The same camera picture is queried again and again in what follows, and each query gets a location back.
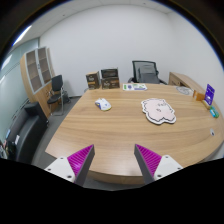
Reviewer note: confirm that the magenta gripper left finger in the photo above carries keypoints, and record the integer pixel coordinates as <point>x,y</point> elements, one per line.
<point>75,167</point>

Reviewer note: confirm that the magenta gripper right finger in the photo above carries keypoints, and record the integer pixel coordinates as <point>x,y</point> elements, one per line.
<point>154,166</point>

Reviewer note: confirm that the pink cartoon mouse pad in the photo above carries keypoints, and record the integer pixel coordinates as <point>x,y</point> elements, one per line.
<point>158,111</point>

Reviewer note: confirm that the white computer mouse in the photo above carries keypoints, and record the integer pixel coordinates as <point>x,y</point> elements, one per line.
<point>103,104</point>

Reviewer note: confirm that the black leather sofa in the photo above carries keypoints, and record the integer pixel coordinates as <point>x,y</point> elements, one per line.
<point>26,133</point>

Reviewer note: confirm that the small white sticker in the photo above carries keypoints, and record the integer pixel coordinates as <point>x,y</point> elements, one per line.
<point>212,132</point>

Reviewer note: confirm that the black visitor chair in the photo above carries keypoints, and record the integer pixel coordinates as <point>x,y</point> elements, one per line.
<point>57,94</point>

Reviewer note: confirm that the green small box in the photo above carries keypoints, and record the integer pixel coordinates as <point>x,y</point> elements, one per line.
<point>214,112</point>

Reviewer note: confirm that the round white coaster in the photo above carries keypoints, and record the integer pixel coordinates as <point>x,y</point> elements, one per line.
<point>184,90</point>

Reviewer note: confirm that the small wooden box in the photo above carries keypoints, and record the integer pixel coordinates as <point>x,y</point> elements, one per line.
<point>198,96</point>

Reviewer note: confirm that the green white paper sheet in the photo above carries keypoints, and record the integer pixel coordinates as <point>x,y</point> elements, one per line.
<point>134,87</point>

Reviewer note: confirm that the small brown cardboard box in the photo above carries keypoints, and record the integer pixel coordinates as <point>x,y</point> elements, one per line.
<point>93,80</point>

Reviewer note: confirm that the wooden side desk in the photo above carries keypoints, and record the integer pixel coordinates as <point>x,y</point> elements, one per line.
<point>182,80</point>

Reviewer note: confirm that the purple standing card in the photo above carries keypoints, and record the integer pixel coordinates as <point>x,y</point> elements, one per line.
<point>209,95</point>

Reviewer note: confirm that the large dark cardboard box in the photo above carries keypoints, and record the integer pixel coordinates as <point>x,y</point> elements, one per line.
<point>110,78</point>

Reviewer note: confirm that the black mesh office chair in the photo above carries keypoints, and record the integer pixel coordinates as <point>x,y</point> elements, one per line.
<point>145,72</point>

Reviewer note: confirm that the wooden bookshelf cabinet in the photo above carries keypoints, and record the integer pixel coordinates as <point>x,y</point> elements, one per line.
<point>37,72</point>

